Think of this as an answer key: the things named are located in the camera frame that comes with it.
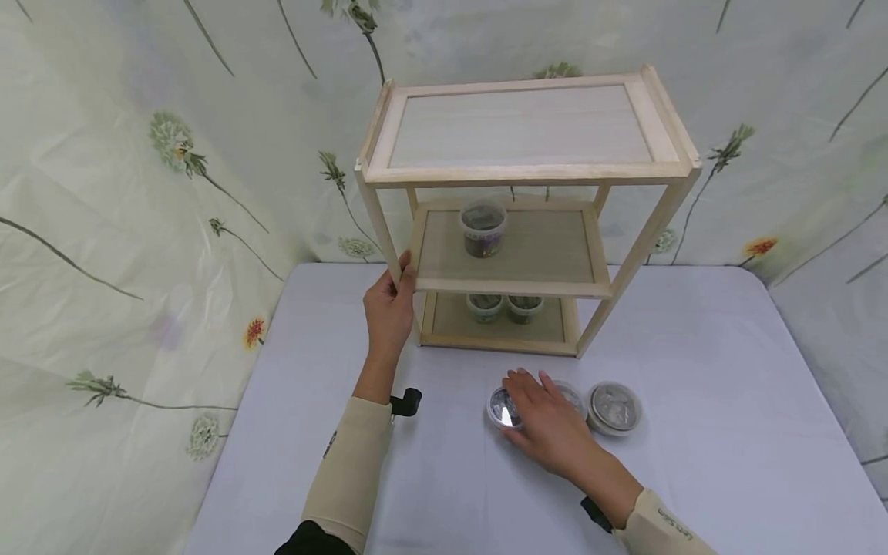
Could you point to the person's left hand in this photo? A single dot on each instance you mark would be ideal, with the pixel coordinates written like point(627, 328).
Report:
point(387, 320)

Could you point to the person's right hand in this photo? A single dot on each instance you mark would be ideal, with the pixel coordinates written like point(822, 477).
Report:
point(555, 428)

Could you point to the person's right thumb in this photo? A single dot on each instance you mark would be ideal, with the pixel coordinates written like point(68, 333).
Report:
point(517, 433)

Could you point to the person's right fingers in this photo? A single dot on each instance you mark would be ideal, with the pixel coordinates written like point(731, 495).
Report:
point(544, 387)

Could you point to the person's left thumb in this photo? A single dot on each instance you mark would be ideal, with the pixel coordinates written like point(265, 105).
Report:
point(409, 274)

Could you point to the person's right index finger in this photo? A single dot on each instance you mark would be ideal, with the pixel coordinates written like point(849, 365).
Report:
point(515, 391)

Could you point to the person's left fingers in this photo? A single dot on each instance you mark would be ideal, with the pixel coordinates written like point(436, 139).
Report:
point(383, 284)

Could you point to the small clear lidded cup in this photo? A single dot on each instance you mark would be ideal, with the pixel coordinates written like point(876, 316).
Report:
point(484, 307)
point(573, 397)
point(499, 407)
point(524, 307)
point(615, 408)

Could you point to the wooden three-tier shelf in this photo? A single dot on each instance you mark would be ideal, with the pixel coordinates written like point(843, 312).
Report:
point(520, 127)

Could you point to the person's right forearm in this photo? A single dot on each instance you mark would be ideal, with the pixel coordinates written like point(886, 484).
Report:
point(642, 512)

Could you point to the person's left forearm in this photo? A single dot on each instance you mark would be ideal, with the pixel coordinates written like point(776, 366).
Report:
point(350, 470)

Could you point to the clear cup with purple label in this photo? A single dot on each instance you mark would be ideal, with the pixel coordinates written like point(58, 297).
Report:
point(483, 229)

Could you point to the black wrist band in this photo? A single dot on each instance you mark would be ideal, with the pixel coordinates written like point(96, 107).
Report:
point(406, 402)
point(596, 514)

